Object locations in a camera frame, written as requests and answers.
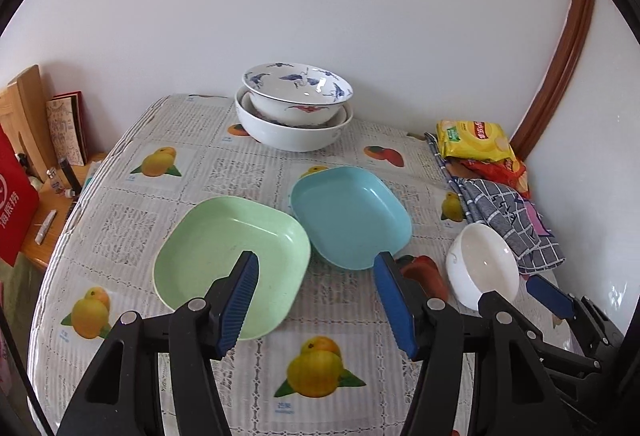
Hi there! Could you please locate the grey checked cloth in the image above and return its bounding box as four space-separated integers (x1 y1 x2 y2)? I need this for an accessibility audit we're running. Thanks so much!
425 132 566 275

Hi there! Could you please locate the fruit print tablecloth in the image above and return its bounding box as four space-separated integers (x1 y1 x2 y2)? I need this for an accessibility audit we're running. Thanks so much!
27 93 591 436

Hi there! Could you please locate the brown paper booklet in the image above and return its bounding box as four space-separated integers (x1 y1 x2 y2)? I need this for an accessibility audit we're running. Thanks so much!
46 90 89 167

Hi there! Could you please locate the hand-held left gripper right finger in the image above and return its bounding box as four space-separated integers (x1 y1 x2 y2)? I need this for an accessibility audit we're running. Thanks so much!
372 252 576 436

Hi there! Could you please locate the green square plate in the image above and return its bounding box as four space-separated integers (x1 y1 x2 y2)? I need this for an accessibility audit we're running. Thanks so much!
152 196 312 342

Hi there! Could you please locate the wooden chair back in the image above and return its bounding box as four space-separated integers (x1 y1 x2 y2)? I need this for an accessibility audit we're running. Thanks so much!
0 64 59 181

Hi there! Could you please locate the blue square plate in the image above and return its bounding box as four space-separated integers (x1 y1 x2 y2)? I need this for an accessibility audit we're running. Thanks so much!
290 166 413 271

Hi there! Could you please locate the black slim case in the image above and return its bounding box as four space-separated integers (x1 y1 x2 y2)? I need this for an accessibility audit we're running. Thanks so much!
58 157 81 193

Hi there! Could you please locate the brown wooden door frame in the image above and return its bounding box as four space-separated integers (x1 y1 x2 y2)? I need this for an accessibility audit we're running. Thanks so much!
510 0 599 163

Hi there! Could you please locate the medium white bowl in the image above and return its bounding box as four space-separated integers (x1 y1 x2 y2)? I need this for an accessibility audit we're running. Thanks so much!
240 90 349 129

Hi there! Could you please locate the red shopping bag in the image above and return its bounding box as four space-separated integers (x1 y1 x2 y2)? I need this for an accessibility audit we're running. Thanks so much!
0 123 41 267

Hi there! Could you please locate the blue patterned porcelain bowl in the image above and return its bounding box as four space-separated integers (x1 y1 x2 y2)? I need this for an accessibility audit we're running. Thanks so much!
242 62 354 127

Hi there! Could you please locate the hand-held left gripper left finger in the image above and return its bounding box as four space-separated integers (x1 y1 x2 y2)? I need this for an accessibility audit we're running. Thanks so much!
55 250 261 436

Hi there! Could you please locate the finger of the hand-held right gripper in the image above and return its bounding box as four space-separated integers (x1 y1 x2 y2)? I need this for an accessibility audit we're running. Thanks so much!
526 273 577 319

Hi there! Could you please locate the white stick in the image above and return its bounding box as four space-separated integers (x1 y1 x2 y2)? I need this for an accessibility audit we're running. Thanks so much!
36 210 59 245

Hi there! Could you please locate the small white bowl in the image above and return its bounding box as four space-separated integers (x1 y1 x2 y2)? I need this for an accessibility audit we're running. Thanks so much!
446 222 521 310

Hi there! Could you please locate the red chip bag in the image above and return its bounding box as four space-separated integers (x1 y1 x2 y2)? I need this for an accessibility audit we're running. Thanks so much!
450 157 531 197

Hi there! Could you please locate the large white bowl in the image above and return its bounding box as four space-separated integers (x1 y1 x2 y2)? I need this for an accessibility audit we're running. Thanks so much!
234 86 354 153

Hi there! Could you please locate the yellow chip bag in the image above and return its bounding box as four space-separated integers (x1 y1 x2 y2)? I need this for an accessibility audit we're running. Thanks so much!
436 119 516 163

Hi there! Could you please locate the wooden side table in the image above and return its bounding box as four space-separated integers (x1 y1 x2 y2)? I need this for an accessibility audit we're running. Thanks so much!
0 151 109 273

